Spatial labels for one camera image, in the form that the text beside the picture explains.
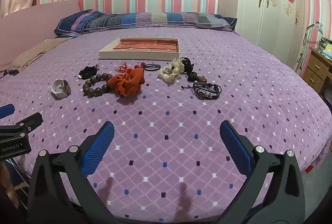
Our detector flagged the desk lamp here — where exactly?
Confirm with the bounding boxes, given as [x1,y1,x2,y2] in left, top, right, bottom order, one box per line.
[297,21,324,69]

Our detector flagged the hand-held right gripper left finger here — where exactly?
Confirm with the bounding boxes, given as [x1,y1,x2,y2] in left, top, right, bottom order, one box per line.
[27,121,115,224]

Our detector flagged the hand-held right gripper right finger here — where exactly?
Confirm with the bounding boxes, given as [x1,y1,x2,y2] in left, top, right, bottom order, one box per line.
[215,120,306,224]

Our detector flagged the black scrunchie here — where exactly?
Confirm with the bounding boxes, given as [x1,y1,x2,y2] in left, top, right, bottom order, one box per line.
[78,65,100,80]
[179,57,195,74]

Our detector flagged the beige cloth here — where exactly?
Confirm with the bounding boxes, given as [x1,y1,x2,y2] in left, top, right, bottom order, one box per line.
[0,37,76,73]

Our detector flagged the pink headboard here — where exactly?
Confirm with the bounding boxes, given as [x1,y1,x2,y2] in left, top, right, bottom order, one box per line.
[0,0,81,41]

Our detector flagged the white band bracelet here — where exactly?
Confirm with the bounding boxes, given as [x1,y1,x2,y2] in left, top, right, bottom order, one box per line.
[50,79,71,100]

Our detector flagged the wooden desk with drawers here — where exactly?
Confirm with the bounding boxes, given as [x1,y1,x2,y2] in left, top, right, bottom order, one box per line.
[302,47,332,95]

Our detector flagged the clutter on desk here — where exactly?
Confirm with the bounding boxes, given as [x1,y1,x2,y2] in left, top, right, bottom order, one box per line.
[319,36,332,59]

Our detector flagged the red string bracelet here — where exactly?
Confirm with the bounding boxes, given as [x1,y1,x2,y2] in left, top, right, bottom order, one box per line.
[114,62,128,73]

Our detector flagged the orange scrunchie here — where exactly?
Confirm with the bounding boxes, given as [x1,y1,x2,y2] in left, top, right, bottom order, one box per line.
[107,68,145,97]

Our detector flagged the cream scrunchie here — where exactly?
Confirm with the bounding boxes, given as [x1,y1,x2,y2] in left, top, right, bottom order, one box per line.
[158,58,183,84]

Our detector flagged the purple diamond pattern bedspread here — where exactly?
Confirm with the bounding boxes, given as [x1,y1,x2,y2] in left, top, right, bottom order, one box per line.
[0,26,332,224]

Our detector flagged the white tray with brick lining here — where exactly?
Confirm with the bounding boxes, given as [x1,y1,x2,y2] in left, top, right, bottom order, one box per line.
[99,37,180,60]

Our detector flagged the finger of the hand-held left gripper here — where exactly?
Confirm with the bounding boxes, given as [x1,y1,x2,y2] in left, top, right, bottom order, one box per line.
[13,112,43,134]
[0,104,15,119]

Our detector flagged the red ball black hair tie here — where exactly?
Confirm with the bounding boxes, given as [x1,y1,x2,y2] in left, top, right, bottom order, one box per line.
[133,63,159,74]

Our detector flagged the brown wooden bead bracelet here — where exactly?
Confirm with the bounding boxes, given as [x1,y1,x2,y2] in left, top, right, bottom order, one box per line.
[82,73,115,98]

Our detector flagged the dark brown pendant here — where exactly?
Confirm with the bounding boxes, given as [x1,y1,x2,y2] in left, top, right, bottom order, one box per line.
[187,71,208,83]

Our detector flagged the striped patchwork pillow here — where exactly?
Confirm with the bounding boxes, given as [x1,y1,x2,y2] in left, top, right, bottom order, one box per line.
[54,9,238,37]

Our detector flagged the white decorated wardrobe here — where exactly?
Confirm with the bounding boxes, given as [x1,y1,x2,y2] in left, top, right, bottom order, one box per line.
[237,0,305,70]

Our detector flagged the black leather bracelet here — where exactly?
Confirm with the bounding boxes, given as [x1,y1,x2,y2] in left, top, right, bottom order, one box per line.
[181,82,222,100]

